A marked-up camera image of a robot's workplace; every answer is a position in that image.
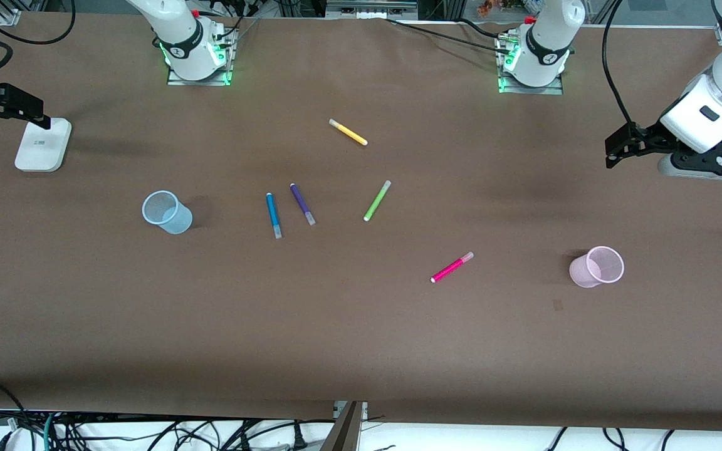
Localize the translucent blue plastic cup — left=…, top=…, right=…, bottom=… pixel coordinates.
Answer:
left=142, top=190, right=194, bottom=236

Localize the purple marker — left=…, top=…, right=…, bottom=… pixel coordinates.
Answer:
left=290, top=183, right=317, bottom=227

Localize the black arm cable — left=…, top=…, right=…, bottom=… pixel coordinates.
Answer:
left=602, top=0, right=639, bottom=127
left=0, top=0, right=77, bottom=76

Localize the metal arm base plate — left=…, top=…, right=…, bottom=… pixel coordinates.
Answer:
left=166, top=28, right=235, bottom=87
left=497, top=34, right=564, bottom=95

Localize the translucent pink plastic cup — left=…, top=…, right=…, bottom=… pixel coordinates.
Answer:
left=569, top=246, right=625, bottom=289

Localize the yellow marker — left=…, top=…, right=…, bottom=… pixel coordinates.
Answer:
left=328, top=118, right=369, bottom=147

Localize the dark table support beam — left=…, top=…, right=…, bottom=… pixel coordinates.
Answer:
left=320, top=401, right=363, bottom=451

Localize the black device box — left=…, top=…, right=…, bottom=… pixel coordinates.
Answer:
left=325, top=0, right=419, bottom=20

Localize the green marker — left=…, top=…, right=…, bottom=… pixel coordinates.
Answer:
left=363, top=180, right=392, bottom=222

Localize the pink marker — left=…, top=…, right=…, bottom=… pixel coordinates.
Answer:
left=430, top=251, right=475, bottom=284

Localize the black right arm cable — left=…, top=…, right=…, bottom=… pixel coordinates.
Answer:
left=0, top=0, right=77, bottom=76

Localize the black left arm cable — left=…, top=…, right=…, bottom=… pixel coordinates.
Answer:
left=602, top=0, right=639, bottom=127

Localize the blue marker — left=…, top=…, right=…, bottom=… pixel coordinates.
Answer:
left=266, top=192, right=283, bottom=240

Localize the brown table cover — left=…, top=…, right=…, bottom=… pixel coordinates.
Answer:
left=0, top=11, right=722, bottom=433

